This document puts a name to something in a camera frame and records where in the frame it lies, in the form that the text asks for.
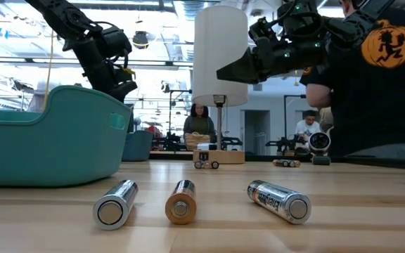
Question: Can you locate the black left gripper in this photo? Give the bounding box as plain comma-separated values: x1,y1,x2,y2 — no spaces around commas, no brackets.
63,23,139,104

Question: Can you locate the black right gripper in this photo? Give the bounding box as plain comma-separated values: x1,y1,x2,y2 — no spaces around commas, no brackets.
216,0,332,86

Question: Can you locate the light teal plastic bin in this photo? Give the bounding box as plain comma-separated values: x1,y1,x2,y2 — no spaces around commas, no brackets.
0,85,133,187

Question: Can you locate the silver black battery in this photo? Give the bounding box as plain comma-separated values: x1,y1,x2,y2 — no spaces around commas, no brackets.
92,179,139,231

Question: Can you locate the silver Energizer battery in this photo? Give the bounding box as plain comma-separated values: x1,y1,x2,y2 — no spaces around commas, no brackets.
247,179,312,225

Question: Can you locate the white shade wooden lamp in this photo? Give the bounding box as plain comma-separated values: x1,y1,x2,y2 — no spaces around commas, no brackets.
192,5,249,165

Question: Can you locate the dark teal plastic bin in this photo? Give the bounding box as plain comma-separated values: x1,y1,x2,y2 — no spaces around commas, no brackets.
122,129,154,162

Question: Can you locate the person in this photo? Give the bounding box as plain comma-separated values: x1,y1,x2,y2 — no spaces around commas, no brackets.
300,0,405,158
183,103,217,152
295,110,321,148

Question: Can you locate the wicker basket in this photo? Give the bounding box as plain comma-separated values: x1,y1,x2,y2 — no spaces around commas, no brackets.
184,131,211,152

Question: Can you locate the black webcam on stand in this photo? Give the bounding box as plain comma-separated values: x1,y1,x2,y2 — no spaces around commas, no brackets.
307,131,332,166

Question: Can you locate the black frame stand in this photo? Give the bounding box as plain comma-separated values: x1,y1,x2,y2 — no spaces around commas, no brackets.
283,93,307,155

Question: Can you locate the long yellow cable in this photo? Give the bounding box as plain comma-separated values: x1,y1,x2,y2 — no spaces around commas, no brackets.
42,30,55,112

